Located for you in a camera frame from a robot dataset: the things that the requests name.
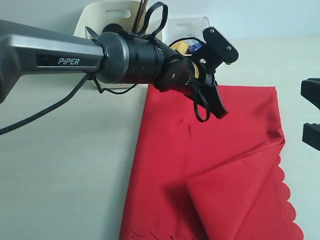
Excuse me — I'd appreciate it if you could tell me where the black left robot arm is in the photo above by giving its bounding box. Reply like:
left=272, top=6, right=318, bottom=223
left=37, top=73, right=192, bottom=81
left=0, top=20, right=227, bottom=119

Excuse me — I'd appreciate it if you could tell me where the yellow cheese wedge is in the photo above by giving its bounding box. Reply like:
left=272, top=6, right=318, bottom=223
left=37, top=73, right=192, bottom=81
left=170, top=40, right=189, bottom=55

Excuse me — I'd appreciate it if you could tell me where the dark wooden chopstick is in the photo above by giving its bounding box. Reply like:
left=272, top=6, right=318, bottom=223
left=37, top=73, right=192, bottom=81
left=131, top=0, right=144, bottom=33
left=132, top=0, right=148, bottom=33

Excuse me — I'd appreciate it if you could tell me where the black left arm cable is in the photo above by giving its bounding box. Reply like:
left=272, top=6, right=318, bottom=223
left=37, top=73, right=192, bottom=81
left=0, top=1, right=211, bottom=136

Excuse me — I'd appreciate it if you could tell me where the stainless steel cup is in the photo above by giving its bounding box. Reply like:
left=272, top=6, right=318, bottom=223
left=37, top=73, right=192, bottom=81
left=101, top=23, right=125, bottom=34

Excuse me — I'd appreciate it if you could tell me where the cream plastic bin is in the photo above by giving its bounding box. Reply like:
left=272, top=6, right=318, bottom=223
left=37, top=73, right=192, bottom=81
left=73, top=0, right=140, bottom=93

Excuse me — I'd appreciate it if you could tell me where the red table cloth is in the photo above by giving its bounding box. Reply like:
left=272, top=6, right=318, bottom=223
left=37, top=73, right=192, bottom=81
left=119, top=86, right=304, bottom=240

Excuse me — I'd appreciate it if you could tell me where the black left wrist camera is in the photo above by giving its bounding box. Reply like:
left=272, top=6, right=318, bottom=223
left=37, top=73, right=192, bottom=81
left=190, top=26, right=239, bottom=73

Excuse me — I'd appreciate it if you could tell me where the metal table knife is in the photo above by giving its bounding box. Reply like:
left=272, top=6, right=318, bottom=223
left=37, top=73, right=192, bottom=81
left=84, top=26, right=99, bottom=41

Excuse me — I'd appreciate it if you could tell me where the white perforated plastic basket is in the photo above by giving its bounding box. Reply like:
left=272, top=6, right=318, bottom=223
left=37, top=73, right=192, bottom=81
left=162, top=16, right=211, bottom=45

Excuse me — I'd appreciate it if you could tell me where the blue white milk carton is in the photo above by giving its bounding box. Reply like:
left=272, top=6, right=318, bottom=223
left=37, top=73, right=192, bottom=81
left=187, top=38, right=203, bottom=54

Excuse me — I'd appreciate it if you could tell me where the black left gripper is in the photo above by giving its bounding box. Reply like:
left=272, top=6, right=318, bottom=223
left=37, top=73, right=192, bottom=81
left=97, top=34, right=228, bottom=119

